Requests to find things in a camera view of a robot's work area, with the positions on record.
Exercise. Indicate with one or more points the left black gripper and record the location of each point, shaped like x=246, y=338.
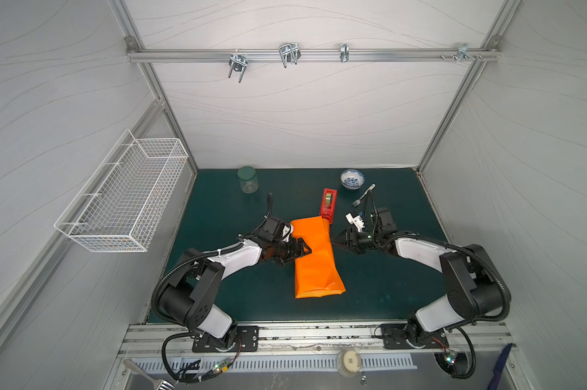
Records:
x=293, y=253

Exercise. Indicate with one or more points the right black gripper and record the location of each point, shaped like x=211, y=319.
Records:
x=354, y=241

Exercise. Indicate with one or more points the orange wrapping paper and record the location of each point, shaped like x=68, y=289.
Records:
x=316, y=273

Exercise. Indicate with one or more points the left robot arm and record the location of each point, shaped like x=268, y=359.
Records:
x=186, y=294

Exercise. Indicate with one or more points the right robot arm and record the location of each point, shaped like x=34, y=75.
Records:
x=474, y=288

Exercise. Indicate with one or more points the red tape dispenser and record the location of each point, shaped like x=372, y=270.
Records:
x=328, y=205

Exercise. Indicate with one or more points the silver fork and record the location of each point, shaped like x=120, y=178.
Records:
x=357, y=202

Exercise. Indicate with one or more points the blue white ceramic bowl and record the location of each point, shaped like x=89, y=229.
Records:
x=352, y=179

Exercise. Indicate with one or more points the green table mat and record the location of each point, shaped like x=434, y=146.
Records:
x=378, y=285

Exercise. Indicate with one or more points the green lid glass jar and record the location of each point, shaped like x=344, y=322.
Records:
x=248, y=180

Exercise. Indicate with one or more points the round white puck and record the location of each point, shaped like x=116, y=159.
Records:
x=349, y=363

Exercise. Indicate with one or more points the middle metal clamp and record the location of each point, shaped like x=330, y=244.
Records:
x=289, y=53

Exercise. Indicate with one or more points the metal clamp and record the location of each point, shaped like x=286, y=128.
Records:
x=237, y=63
x=289, y=53

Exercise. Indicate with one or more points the left metal clamp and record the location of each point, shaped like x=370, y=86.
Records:
x=237, y=63

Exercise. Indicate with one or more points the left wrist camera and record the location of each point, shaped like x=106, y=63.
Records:
x=286, y=233

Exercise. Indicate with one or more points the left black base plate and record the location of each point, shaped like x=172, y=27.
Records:
x=237, y=338

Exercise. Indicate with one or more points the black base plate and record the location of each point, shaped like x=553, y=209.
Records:
x=237, y=338
x=393, y=336

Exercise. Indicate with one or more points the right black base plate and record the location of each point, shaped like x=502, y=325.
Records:
x=393, y=336

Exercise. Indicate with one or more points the white wire basket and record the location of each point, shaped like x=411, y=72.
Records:
x=121, y=205

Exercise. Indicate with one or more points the blue handled tool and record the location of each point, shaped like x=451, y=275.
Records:
x=499, y=367

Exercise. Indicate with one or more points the aluminium cross rail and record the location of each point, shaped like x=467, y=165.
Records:
x=307, y=55

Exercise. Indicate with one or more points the right metal bracket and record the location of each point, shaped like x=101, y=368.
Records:
x=462, y=55

